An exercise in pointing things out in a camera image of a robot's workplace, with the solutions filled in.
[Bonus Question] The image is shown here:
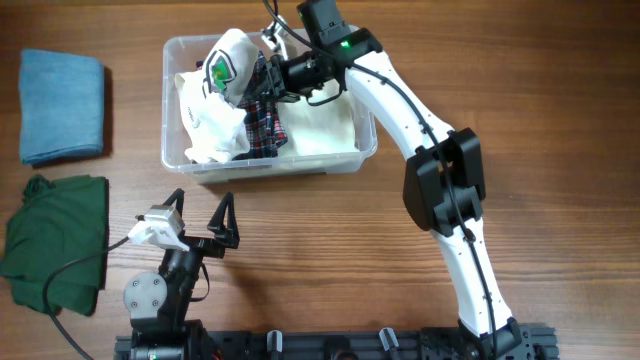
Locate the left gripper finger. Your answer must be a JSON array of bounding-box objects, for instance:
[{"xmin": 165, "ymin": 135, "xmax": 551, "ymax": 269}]
[
  {"xmin": 207, "ymin": 192, "xmax": 240, "ymax": 249},
  {"xmin": 162, "ymin": 188, "xmax": 185, "ymax": 215}
]

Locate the white t-shirt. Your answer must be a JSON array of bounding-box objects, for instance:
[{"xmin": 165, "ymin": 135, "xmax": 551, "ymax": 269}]
[{"xmin": 174, "ymin": 28, "xmax": 259, "ymax": 163}]

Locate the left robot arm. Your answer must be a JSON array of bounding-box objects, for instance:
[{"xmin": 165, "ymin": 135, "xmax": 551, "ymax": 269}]
[{"xmin": 114, "ymin": 188, "xmax": 240, "ymax": 360}]

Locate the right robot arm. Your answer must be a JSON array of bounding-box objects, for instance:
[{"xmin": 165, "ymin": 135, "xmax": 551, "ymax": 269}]
[{"xmin": 246, "ymin": 1, "xmax": 521, "ymax": 359}]

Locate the plaid flannel shirt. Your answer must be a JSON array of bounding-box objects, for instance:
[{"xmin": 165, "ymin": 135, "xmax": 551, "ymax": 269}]
[{"xmin": 195, "ymin": 49, "xmax": 289, "ymax": 161}]

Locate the clear plastic storage bin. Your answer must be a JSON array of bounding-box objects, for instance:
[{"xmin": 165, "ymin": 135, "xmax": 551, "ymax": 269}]
[{"xmin": 161, "ymin": 34, "xmax": 378, "ymax": 184}]

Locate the cream folded cloth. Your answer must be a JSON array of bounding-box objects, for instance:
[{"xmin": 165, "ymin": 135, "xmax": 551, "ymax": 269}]
[{"xmin": 277, "ymin": 92, "xmax": 358, "ymax": 157}]

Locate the green folded garment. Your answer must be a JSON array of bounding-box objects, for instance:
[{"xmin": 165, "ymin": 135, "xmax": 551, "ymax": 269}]
[{"xmin": 1, "ymin": 175, "xmax": 109, "ymax": 316}]

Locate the blue folded towel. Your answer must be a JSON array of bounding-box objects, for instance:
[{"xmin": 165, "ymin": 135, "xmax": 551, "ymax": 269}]
[{"xmin": 18, "ymin": 49, "xmax": 105, "ymax": 165}]

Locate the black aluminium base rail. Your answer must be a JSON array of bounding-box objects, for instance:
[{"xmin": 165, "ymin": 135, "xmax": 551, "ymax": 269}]
[{"xmin": 113, "ymin": 324, "xmax": 560, "ymax": 360}]

